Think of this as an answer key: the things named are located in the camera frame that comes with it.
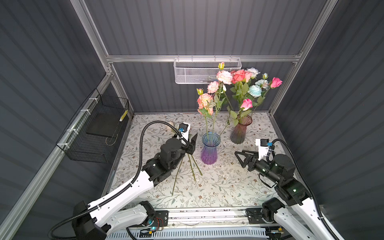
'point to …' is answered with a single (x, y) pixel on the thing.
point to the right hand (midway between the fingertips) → (240, 154)
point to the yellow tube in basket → (123, 115)
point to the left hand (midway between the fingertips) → (191, 132)
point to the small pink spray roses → (192, 170)
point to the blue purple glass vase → (211, 140)
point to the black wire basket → (90, 136)
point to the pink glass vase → (238, 133)
